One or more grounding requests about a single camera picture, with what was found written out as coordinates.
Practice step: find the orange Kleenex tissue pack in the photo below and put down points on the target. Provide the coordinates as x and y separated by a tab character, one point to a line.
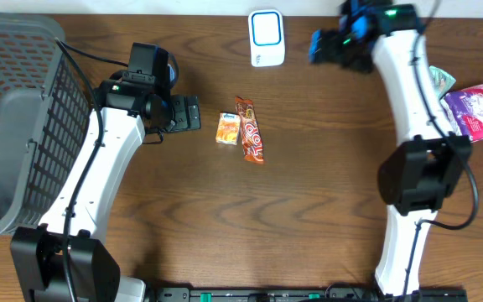
228	128

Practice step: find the purple tissue pack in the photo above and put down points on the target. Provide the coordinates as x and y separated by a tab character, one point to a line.
464	109

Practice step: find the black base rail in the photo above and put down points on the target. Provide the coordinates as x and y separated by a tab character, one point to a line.
336	292

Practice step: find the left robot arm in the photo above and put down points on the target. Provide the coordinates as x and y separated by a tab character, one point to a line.
65	258

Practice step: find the mint green wipes pack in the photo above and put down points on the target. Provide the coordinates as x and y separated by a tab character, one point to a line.
442	81

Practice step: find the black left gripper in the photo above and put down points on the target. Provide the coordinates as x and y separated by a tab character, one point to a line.
187	112

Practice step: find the grey plastic mesh basket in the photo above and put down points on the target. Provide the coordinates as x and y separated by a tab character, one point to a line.
43	118

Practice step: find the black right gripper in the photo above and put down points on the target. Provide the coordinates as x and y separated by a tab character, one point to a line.
330	38

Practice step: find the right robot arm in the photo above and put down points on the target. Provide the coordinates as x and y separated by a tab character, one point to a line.
430	156

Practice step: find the white barcode scanner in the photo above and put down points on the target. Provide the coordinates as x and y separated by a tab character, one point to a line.
266	36

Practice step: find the red orange snack bar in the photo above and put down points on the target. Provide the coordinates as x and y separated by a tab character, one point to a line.
250	134

